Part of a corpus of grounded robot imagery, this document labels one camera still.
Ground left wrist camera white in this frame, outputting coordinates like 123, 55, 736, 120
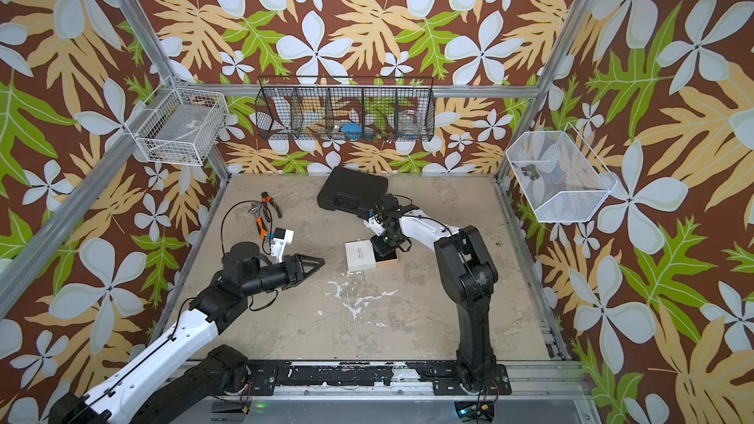
269, 228, 294, 262

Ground white drawer jewelry box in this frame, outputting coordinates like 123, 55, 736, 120
345, 241, 399, 274

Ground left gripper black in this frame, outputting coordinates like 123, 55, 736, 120
242, 252, 324, 298

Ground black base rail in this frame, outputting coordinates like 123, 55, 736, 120
230, 360, 512, 398

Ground black plastic tool case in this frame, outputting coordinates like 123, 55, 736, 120
316, 167, 389, 220

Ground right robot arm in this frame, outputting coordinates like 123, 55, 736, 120
364, 194, 499, 393

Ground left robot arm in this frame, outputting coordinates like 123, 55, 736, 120
48, 241, 325, 423

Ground orange black pliers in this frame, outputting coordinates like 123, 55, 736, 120
261, 192, 282, 223

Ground black wire basket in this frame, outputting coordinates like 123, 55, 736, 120
253, 77, 436, 141

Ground dark object in mesh basket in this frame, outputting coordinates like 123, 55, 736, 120
520, 164, 540, 181

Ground silver wrench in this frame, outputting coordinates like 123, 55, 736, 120
249, 200, 263, 219

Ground white wire basket left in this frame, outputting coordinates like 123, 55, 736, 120
130, 78, 229, 167

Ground white mesh basket right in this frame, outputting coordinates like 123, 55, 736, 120
506, 124, 618, 224

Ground blue object in basket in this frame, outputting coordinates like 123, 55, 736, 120
340, 123, 363, 141

